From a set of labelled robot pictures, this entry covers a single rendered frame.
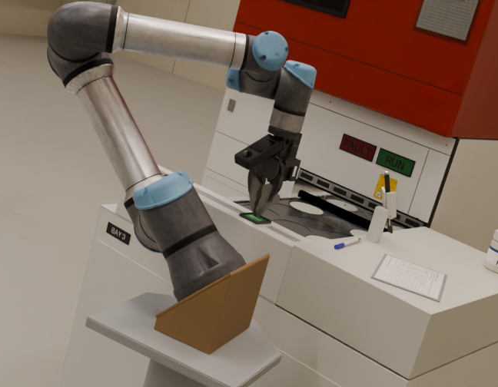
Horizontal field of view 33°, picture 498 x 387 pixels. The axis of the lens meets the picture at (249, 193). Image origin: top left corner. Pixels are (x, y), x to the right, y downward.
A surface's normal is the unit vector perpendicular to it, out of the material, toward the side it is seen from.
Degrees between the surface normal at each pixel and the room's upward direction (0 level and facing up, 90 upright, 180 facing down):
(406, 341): 90
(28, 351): 0
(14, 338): 0
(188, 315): 90
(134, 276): 90
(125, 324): 0
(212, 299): 90
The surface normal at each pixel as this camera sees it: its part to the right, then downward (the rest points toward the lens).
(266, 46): 0.22, -0.22
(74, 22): -0.28, -0.03
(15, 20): 0.87, 0.34
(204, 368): 0.26, -0.93
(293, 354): -0.62, 0.04
